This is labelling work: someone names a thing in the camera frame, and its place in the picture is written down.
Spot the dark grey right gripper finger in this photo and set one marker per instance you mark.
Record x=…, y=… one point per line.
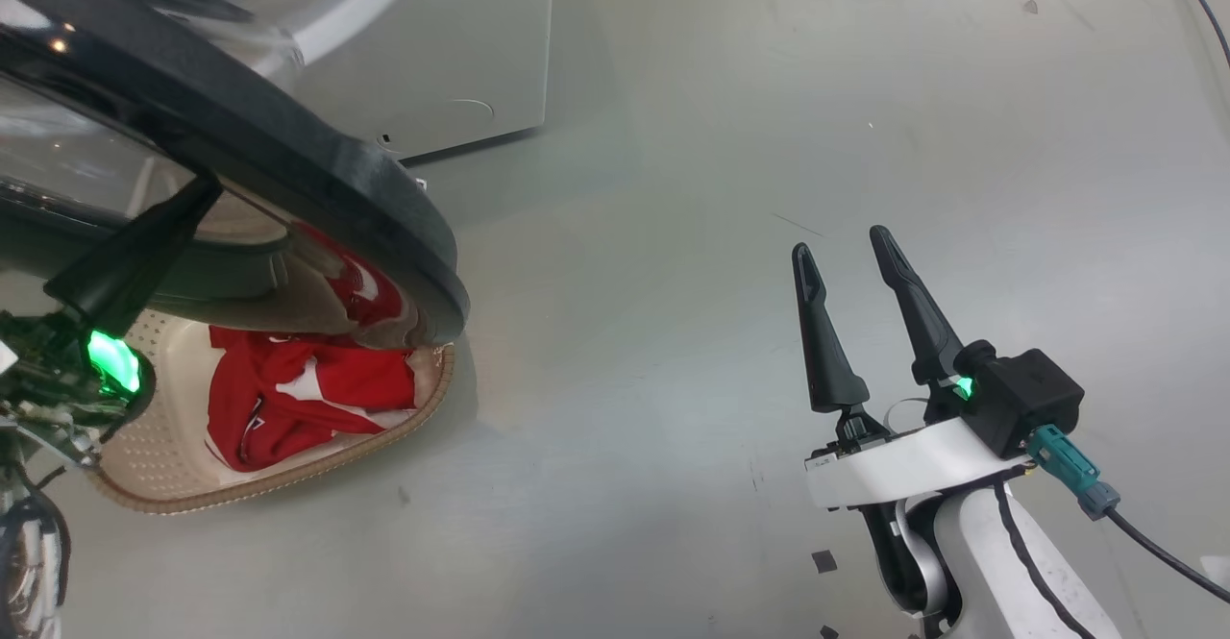
x=831, y=370
x=921, y=331

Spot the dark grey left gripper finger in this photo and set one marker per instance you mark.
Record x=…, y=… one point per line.
x=125, y=279

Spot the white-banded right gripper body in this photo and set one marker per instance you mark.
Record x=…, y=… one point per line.
x=894, y=474

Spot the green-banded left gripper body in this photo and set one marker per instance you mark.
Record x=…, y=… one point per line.
x=58, y=380

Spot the red and white jersey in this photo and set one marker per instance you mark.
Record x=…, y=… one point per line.
x=279, y=437

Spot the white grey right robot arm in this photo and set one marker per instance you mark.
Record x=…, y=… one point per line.
x=980, y=572

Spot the cream perforated laundry basket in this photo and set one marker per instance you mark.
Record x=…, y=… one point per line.
x=163, y=447

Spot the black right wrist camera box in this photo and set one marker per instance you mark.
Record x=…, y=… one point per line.
x=1023, y=399

